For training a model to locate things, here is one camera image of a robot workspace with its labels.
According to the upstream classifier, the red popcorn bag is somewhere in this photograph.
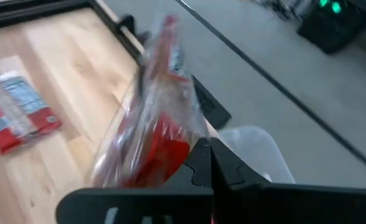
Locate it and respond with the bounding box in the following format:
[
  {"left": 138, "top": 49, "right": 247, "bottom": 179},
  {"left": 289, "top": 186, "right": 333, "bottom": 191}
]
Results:
[
  {"left": 0, "top": 70, "right": 63, "bottom": 156},
  {"left": 90, "top": 14, "right": 211, "bottom": 189}
]

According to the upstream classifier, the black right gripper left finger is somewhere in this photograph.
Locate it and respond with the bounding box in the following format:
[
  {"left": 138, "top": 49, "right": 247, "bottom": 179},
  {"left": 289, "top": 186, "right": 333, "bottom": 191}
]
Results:
[{"left": 162, "top": 138, "right": 212, "bottom": 189}]

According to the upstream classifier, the black aluminium table frame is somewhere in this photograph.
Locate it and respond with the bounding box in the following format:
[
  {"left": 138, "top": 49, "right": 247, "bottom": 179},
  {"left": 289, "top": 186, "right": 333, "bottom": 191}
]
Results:
[{"left": 0, "top": 0, "right": 147, "bottom": 62}]

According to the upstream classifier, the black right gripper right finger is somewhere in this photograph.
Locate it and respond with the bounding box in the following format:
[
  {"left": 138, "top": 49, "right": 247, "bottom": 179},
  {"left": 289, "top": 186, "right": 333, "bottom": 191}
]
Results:
[{"left": 210, "top": 138, "right": 273, "bottom": 189}]

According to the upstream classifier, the clear plastic container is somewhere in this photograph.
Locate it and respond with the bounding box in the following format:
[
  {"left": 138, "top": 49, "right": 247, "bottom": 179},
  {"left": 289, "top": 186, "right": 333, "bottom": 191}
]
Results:
[{"left": 217, "top": 125, "right": 296, "bottom": 185}]

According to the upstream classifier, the black box with green lights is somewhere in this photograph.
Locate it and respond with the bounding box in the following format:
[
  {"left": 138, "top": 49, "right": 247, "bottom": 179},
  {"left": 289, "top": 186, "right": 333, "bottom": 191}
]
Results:
[{"left": 296, "top": 0, "right": 366, "bottom": 55}]

